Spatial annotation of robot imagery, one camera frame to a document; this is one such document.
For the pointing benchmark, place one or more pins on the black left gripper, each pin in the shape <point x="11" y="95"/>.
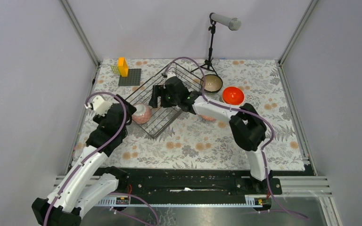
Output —
<point x="101" y="119"/>

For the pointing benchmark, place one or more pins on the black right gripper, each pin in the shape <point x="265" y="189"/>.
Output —
<point x="159" y="91"/>

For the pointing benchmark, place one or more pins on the black wire dish rack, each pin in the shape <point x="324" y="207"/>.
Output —
<point x="162" y="117"/>

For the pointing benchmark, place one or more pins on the dark teal bowl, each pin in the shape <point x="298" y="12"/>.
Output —
<point x="213" y="83"/>

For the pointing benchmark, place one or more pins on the solid orange bowl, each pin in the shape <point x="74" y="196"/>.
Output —
<point x="233" y="95"/>

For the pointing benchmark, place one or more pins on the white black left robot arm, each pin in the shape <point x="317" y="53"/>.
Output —
<point x="71" y="200"/>

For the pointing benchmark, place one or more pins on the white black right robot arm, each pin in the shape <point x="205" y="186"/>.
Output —
<point x="247" y="127"/>

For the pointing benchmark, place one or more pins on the dark grey building baseplate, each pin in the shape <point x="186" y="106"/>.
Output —
<point x="133" y="78"/>

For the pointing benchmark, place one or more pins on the pink patterned bowl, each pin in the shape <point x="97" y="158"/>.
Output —
<point x="143" y="113"/>

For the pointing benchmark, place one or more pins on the orange toy block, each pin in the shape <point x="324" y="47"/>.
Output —
<point x="122" y="67"/>

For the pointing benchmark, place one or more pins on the yellow-green small grid plate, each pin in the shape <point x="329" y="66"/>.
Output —
<point x="115" y="69"/>

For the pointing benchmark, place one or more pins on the black microphone tripod stand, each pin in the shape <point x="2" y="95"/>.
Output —
<point x="208" y="65"/>

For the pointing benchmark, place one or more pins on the grey microphone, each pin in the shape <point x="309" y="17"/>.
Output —
<point x="233" y="24"/>

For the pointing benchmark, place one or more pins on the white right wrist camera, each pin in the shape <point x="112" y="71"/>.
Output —
<point x="168" y="75"/>

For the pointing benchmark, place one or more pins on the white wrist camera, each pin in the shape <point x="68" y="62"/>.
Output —
<point x="168" y="75"/>
<point x="99" y="105"/>

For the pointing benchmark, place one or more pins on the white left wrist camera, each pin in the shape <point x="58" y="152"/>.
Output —
<point x="99" y="105"/>

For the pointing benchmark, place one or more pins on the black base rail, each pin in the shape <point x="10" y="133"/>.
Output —
<point x="184" y="186"/>

